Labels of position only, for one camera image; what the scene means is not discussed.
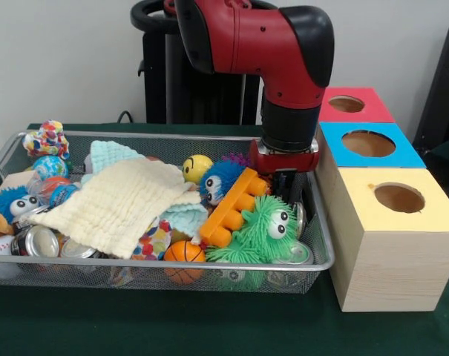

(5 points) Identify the blue globe ball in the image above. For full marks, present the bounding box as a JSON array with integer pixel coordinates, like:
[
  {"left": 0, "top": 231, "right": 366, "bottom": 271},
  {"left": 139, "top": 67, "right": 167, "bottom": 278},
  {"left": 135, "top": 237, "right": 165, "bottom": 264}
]
[{"left": 33, "top": 155, "right": 69, "bottom": 182}]

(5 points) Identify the robot pedestal with red flange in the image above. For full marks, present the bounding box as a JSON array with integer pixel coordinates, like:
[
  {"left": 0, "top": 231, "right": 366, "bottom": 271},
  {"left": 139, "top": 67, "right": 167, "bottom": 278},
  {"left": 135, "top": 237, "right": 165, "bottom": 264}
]
[{"left": 130, "top": 0, "right": 266, "bottom": 125}]

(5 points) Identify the large blue spiky puffer toy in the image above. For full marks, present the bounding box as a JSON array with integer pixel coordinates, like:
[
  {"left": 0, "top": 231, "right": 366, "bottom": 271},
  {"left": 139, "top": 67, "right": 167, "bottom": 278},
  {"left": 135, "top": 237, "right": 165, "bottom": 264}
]
[{"left": 0, "top": 185, "right": 42, "bottom": 225}]

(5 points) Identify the light blue cloth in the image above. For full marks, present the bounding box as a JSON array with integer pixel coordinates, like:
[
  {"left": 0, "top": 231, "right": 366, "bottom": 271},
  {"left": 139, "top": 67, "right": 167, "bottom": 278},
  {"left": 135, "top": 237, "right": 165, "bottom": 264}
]
[{"left": 81, "top": 139, "right": 210, "bottom": 238}]

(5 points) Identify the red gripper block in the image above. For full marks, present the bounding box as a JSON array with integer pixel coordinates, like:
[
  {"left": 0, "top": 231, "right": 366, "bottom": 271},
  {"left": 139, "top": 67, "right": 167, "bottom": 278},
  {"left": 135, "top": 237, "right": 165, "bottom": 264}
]
[{"left": 249, "top": 139, "right": 321, "bottom": 204}]

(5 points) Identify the silver mesh bin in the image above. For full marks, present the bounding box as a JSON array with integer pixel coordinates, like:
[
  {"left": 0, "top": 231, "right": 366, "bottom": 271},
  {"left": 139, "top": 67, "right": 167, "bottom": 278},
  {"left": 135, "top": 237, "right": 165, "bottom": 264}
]
[{"left": 0, "top": 129, "right": 336, "bottom": 296}]

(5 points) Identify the green spiky puffer toy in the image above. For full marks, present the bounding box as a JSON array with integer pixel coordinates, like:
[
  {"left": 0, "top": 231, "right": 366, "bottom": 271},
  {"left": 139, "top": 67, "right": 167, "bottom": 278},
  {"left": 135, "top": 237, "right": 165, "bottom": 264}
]
[{"left": 205, "top": 195, "right": 303, "bottom": 265}]

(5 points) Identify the orange plastic toy brick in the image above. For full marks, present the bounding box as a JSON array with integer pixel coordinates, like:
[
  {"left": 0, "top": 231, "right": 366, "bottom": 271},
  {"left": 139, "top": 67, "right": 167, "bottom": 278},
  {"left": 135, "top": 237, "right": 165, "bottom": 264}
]
[{"left": 200, "top": 167, "right": 269, "bottom": 248}]

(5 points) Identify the black standing panel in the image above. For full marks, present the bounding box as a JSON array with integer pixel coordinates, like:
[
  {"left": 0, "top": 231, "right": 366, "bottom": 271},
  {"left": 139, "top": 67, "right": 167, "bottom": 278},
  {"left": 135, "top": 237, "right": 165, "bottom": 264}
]
[{"left": 412, "top": 24, "right": 449, "bottom": 149}]

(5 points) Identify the knotted polka dot cloth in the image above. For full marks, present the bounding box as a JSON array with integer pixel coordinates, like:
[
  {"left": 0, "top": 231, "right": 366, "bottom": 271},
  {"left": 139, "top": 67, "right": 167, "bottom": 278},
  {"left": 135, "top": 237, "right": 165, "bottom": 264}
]
[{"left": 22, "top": 119, "right": 71, "bottom": 161}]

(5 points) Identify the cream yellow cloth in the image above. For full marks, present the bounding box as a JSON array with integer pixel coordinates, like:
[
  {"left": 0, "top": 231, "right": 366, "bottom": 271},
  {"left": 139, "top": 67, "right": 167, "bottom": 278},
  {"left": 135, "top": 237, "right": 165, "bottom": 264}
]
[{"left": 25, "top": 158, "right": 203, "bottom": 260}]

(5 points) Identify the orange toy basketball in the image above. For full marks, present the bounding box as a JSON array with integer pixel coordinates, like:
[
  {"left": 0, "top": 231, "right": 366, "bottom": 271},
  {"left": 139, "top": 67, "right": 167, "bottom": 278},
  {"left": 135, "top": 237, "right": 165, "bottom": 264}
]
[{"left": 163, "top": 240, "right": 206, "bottom": 286}]

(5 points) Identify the yellow smiley ball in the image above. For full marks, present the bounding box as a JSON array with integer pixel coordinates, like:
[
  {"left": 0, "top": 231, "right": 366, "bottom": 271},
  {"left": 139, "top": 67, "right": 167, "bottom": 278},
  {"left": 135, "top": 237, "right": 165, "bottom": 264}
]
[{"left": 182, "top": 154, "right": 214, "bottom": 185}]

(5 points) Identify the wooden three-hole box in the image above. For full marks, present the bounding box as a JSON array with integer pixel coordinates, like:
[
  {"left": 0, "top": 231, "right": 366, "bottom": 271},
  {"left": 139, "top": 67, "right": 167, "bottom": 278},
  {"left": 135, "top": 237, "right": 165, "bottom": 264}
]
[{"left": 312, "top": 86, "right": 449, "bottom": 313}]

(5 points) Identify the small blue spiky puffer toy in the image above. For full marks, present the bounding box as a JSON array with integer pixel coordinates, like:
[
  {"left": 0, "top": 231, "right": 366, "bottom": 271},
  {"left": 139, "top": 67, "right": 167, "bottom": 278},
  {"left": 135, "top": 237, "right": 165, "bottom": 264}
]
[{"left": 200, "top": 159, "right": 247, "bottom": 207}]

